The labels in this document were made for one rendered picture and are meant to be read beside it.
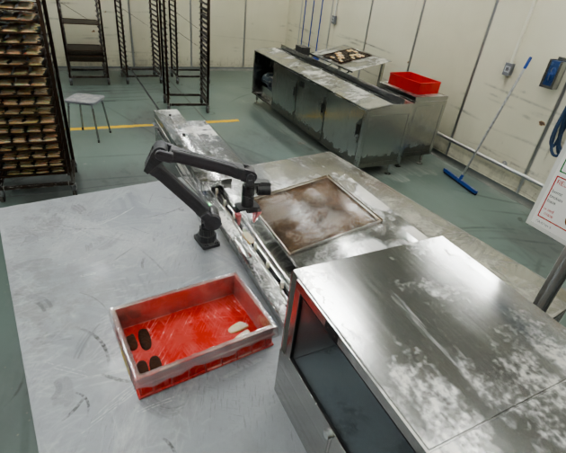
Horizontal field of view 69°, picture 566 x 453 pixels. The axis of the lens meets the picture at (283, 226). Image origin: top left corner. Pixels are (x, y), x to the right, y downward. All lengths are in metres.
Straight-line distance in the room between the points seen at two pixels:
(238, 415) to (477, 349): 0.71
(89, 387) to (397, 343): 0.94
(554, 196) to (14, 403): 2.51
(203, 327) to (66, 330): 0.46
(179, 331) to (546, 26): 4.62
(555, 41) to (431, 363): 4.49
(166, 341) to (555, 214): 1.37
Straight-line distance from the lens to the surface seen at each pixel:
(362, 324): 0.94
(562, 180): 1.59
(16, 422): 2.50
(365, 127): 4.47
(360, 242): 1.87
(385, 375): 0.87
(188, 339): 1.51
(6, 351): 2.82
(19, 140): 4.03
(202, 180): 2.30
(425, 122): 5.26
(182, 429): 1.32
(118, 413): 1.38
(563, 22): 5.15
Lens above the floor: 1.95
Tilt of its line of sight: 32 degrees down
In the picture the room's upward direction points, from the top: 7 degrees clockwise
